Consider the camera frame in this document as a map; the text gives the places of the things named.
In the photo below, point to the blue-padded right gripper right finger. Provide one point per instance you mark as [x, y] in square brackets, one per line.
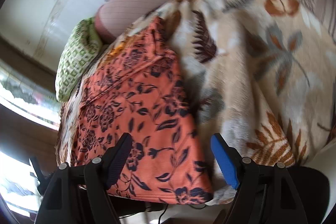
[264, 194]

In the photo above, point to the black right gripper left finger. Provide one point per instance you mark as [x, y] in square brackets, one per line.
[79, 194]

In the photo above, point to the orange black floral garment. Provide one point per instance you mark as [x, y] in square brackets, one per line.
[140, 92]

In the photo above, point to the stained glass window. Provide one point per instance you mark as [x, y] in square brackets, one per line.
[28, 99]

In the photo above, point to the leaf-patterned beige blanket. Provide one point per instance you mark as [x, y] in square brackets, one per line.
[259, 72]

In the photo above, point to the green white checkered pillow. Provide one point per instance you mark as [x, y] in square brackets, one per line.
[81, 48]

